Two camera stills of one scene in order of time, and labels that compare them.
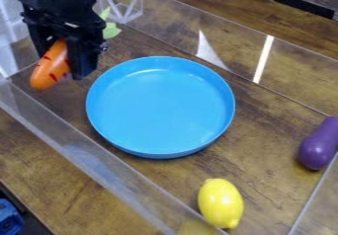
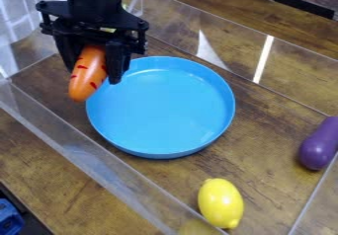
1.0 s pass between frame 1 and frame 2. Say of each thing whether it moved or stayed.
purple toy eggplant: stayed
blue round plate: stayed
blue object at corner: stayed
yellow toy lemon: stayed
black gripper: moved
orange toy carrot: moved
